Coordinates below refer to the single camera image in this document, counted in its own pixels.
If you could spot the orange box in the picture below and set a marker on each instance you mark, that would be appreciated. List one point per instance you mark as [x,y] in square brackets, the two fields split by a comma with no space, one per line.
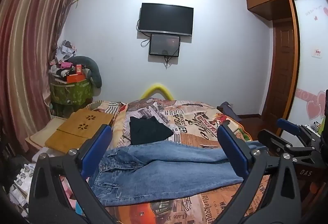
[75,78]

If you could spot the printed blanket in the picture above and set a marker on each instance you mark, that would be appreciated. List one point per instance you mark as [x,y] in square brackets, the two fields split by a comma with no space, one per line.
[202,121]

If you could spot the bamboo lap table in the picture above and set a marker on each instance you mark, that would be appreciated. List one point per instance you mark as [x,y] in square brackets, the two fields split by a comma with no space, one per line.
[76,131]

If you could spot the green storage bin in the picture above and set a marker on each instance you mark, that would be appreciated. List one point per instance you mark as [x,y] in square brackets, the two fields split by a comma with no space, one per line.
[71,93]

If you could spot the black wall television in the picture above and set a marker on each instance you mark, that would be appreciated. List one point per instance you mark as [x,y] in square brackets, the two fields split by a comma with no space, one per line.
[166,18]

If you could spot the yellow foam tube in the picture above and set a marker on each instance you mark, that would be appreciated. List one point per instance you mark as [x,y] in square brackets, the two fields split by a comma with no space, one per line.
[156,86]

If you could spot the small black monitor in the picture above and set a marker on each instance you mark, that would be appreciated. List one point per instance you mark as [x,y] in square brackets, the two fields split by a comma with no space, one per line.
[164,44]

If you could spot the dark blue cloth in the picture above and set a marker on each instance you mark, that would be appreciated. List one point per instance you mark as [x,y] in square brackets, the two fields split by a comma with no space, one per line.
[229,110]

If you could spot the black folded garment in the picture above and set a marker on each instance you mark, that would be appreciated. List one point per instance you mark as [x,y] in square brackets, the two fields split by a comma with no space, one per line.
[148,130]

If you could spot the blue jeans pants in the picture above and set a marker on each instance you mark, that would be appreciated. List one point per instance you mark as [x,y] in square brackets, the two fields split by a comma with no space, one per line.
[153,170]

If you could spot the beige cushion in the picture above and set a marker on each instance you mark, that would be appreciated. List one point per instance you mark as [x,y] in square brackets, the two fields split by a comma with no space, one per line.
[43,134]

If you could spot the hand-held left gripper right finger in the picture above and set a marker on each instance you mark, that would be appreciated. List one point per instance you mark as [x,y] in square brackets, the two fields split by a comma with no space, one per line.
[234,152]

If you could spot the pile of papers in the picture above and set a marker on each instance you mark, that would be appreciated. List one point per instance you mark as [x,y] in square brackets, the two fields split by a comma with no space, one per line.
[23,183]

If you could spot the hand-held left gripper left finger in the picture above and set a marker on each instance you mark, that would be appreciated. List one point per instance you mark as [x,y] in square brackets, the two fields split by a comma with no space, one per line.
[98,148]

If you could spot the striped red curtain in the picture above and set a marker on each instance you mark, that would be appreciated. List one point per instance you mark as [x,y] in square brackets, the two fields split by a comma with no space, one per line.
[28,47]

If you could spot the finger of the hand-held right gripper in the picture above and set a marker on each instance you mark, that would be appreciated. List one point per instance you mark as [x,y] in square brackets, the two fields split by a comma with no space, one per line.
[271,140]
[289,125]

